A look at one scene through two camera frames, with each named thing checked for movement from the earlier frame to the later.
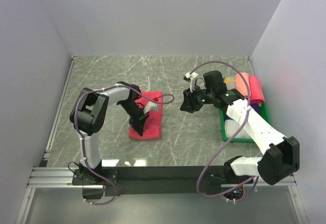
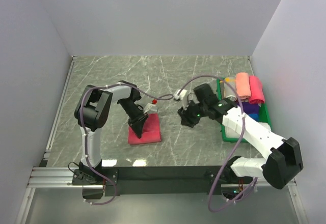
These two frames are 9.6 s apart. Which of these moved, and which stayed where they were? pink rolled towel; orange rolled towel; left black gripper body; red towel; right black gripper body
Moved: right black gripper body; red towel
Stayed: left black gripper body; pink rolled towel; orange rolled towel
